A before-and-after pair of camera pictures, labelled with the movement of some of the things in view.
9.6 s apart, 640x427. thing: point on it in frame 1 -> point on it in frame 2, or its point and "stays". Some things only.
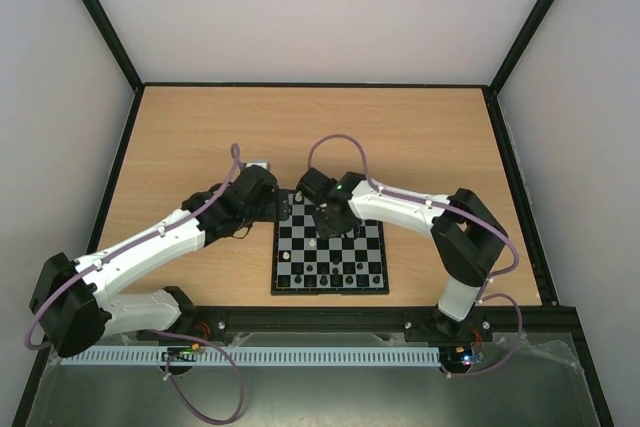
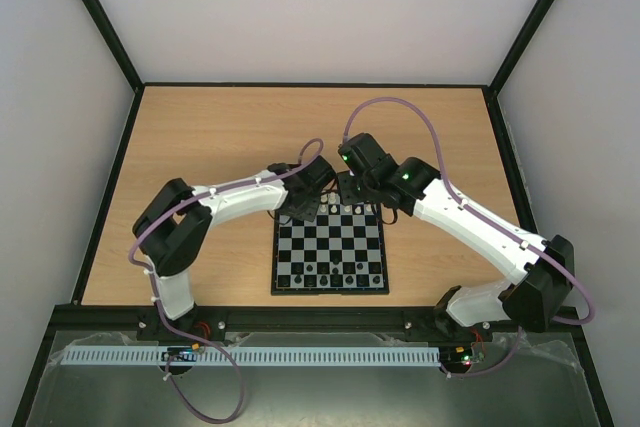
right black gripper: x=333 y=220 -> x=347 y=187
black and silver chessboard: x=306 y=264 stays
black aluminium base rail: x=503 y=320 stays
